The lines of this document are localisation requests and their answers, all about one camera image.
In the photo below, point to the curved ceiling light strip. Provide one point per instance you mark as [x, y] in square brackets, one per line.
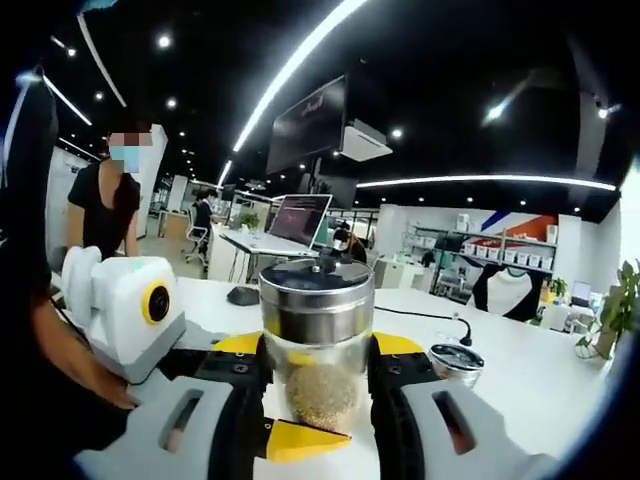
[500, 179]

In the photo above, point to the ceiling air conditioner unit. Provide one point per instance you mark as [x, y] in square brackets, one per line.
[367, 142]

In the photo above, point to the hanging black monitor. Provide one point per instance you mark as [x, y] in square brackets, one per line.
[305, 125]

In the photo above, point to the potted green plant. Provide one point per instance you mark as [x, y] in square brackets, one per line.
[617, 300]

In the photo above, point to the person in dark clothes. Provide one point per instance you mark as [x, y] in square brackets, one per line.
[20, 225]

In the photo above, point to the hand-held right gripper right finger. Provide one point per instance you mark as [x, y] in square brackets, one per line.
[450, 440]

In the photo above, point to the short white-filled seasoning bottle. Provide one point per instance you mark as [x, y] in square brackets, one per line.
[455, 357]

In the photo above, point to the long ceiling light strip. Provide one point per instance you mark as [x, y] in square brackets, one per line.
[300, 65]

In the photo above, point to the person's left hand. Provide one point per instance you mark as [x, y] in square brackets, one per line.
[95, 385]

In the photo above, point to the open silver laptop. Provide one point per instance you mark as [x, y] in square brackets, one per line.
[300, 220]

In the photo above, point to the shelf with white bins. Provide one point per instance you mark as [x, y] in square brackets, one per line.
[500, 255]

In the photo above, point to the small black object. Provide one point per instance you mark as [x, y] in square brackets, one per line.
[244, 296]

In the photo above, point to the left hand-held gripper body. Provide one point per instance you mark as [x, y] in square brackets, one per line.
[125, 310]

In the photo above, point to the tall brown-filled seasoning bottle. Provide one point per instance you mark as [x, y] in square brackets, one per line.
[320, 310]

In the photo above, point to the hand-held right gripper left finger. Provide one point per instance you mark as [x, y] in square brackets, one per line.
[150, 440]

